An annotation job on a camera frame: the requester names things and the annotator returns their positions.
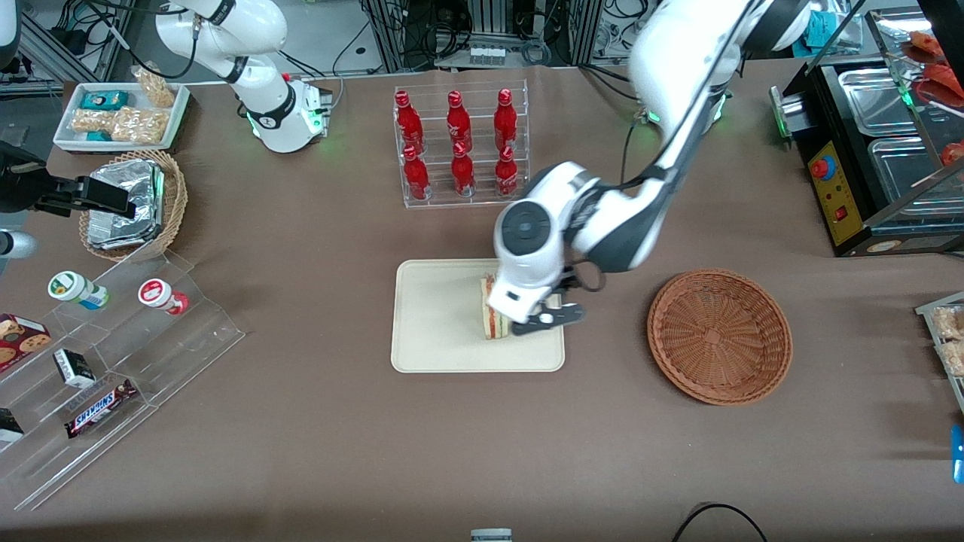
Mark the steel food pan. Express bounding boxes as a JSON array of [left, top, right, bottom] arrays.
[[837, 67, 918, 138], [868, 136, 964, 217]]

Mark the snickers chocolate bar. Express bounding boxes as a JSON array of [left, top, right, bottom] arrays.
[[63, 378, 139, 440]]

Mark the clear acrylic stepped display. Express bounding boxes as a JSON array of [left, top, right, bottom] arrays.
[[0, 248, 246, 513]]

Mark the foil wrapped food package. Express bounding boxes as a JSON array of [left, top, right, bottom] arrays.
[[87, 159, 166, 251]]

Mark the round brown wicker basket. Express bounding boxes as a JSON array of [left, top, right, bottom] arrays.
[[647, 268, 794, 407]]

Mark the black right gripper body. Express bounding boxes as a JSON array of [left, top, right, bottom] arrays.
[[0, 142, 50, 216]]

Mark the black cable loop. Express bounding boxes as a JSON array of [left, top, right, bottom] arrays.
[[672, 501, 770, 542]]

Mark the puffed rice snack bag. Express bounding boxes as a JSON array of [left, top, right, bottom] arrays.
[[111, 105, 169, 145], [71, 108, 115, 136], [133, 67, 176, 108]]

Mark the red lid yogurt cup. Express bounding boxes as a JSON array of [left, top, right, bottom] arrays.
[[137, 278, 191, 317]]

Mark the green lid yogurt cup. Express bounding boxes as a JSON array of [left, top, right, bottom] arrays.
[[47, 270, 110, 312]]

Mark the small deep wicker basket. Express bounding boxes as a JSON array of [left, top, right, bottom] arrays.
[[78, 148, 188, 263]]

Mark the red cola bottle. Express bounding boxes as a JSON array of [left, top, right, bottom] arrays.
[[493, 88, 519, 148], [450, 141, 477, 198], [402, 145, 431, 202], [394, 90, 425, 153], [495, 145, 520, 198], [446, 90, 472, 148]]

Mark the clear acrylic bottle rack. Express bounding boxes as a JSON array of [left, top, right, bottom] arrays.
[[392, 80, 531, 210]]

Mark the layered sandwich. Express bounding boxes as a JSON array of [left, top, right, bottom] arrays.
[[480, 274, 517, 341]]

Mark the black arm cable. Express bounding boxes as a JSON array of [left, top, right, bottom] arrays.
[[620, 111, 668, 190]]

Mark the chocolate chip cookie box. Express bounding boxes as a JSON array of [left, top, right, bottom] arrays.
[[0, 312, 53, 374]]

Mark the white snack bin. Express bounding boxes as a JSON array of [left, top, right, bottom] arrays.
[[52, 81, 191, 154]]

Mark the teal cloth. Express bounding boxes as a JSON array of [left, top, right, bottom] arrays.
[[801, 7, 838, 47]]

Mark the black food warmer cabinet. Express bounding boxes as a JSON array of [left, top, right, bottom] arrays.
[[769, 8, 964, 259]]

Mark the small black white box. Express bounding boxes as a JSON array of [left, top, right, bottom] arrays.
[[52, 348, 97, 389]]

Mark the cream plastic tray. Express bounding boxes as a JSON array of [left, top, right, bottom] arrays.
[[390, 258, 566, 374]]

